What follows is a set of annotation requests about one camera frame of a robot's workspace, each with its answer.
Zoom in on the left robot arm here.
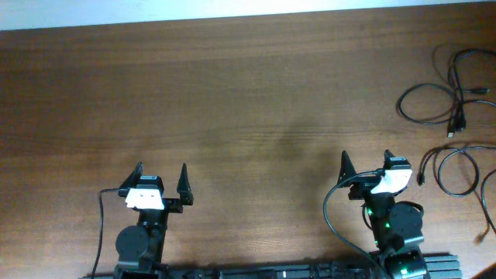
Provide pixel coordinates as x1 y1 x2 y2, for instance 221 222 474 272
113 162 194 279

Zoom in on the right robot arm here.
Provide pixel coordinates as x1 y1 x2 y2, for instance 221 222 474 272
338 150 428 278

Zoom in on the thick black USB cable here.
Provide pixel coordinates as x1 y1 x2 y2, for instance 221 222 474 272
397 83 496 133

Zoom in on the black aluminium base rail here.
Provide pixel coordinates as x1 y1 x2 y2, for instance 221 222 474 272
99 254 463 279

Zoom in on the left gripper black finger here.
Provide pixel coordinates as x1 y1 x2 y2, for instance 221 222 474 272
177 164 194 205
118 162 143 196

